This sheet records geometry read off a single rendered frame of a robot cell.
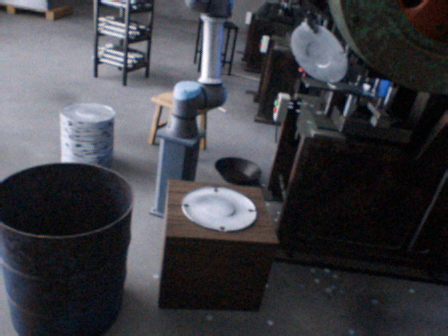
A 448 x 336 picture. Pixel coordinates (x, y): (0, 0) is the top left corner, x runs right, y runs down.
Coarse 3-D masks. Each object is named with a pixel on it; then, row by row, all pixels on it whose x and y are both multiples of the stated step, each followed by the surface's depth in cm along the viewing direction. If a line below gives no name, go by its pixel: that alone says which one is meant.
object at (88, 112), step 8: (72, 104) 228; (88, 104) 232; (96, 104) 234; (64, 112) 217; (72, 112) 218; (80, 112) 219; (88, 112) 221; (96, 112) 222; (104, 112) 226; (112, 112) 228; (72, 120) 209; (80, 120) 211; (88, 120) 213; (96, 120) 214; (104, 120) 215
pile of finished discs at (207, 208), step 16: (192, 192) 160; (208, 192) 162; (224, 192) 164; (192, 208) 150; (208, 208) 151; (224, 208) 152; (240, 208) 155; (208, 224) 143; (224, 224) 144; (240, 224) 146
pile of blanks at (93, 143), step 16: (64, 128) 215; (80, 128) 212; (96, 128) 213; (112, 128) 224; (64, 144) 219; (80, 144) 216; (96, 144) 219; (112, 144) 230; (64, 160) 224; (80, 160) 220; (96, 160) 223; (112, 160) 237
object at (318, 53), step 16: (304, 32) 166; (320, 32) 160; (304, 48) 173; (320, 48) 167; (336, 48) 160; (304, 64) 181; (320, 64) 174; (336, 64) 166; (320, 80) 181; (336, 80) 173
